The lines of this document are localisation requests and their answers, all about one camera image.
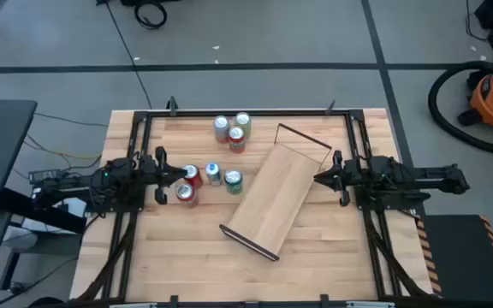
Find black mat hazard-striped edges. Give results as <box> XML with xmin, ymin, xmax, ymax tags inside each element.
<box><xmin>415</xmin><ymin>213</ymin><xmax>493</xmax><ymax>305</ymax></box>

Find dark green can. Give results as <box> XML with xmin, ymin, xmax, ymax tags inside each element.
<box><xmin>223</xmin><ymin>169</ymin><xmax>244</xmax><ymax>195</ymax></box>

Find coiled black cable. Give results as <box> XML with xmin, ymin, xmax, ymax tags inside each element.
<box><xmin>134</xmin><ymin>0</ymin><xmax>169</xmax><ymax>31</ymax></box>

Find red can white script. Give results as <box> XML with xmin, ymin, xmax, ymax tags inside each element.
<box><xmin>175</xmin><ymin>182</ymin><xmax>199</xmax><ymax>209</ymax></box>

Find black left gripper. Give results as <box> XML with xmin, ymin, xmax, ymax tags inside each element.
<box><xmin>138</xmin><ymin>145</ymin><xmax>187</xmax><ymax>205</ymax></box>

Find black aluminium table frame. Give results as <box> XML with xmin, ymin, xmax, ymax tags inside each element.
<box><xmin>77</xmin><ymin>96</ymin><xmax>440</xmax><ymax>308</ymax></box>

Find white paper sheet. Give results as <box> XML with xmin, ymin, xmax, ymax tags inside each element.
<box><xmin>21</xmin><ymin>198</ymin><xmax>89</xmax><ymax>234</ymax></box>

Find slim blue and silver can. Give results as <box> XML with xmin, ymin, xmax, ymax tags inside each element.
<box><xmin>205</xmin><ymin>161</ymin><xmax>223</xmax><ymax>187</ymax></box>

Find red can blue-white label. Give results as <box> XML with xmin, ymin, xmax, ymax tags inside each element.
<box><xmin>228</xmin><ymin>126</ymin><xmax>247</xmax><ymax>154</ymax></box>
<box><xmin>182</xmin><ymin>164</ymin><xmax>204</xmax><ymax>189</ymax></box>

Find silver and pink can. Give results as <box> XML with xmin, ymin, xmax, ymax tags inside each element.
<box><xmin>213</xmin><ymin>115</ymin><xmax>231</xmax><ymax>145</ymax></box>

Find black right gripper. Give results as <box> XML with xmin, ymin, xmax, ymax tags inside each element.
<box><xmin>313</xmin><ymin>149</ymin><xmax>363</xmax><ymax>207</ymax></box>

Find light green can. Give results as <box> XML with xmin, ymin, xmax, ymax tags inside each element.
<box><xmin>234</xmin><ymin>111</ymin><xmax>252</xmax><ymax>139</ymax></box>

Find black power adapter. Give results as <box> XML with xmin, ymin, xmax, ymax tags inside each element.
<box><xmin>27</xmin><ymin>169</ymin><xmax>64</xmax><ymax>185</ymax></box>

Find long black floor cable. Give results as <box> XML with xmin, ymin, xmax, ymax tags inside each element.
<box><xmin>104</xmin><ymin>0</ymin><xmax>153</xmax><ymax>110</ymax></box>

